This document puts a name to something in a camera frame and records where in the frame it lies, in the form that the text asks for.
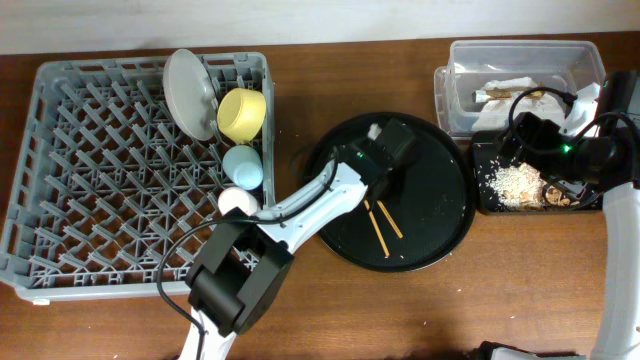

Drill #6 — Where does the black rectangular tray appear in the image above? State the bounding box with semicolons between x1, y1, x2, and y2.
470;130;602;215

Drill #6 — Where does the clear plastic bin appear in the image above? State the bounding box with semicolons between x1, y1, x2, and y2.
434;40;605;139

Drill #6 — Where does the yellow plastic bowl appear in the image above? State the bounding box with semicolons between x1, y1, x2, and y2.
217;88;266;144

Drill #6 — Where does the food scraps pile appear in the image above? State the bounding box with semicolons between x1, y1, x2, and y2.
486;164;577;211

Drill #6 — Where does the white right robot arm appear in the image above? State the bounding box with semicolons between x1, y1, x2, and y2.
498;70;639;359

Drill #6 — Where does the white napkin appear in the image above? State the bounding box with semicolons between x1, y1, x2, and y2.
471;77;601;136

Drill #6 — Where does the pink plastic cup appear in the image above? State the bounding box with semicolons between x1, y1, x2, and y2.
217;187;259;215

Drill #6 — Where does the light blue plastic cup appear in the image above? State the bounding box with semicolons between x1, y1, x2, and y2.
222;145;264;191

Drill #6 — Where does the grey dishwasher rack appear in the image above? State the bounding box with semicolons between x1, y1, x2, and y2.
0;51;277;303

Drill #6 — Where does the round black tray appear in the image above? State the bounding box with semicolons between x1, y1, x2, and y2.
300;112;476;272

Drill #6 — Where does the white round plate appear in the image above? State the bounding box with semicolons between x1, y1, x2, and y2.
163;49;215;141

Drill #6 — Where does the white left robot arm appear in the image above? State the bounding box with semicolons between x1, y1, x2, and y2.
160;118;416;359

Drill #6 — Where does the wooden chopstick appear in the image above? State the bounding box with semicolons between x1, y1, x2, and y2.
376;200;404;239
364;199;390;258

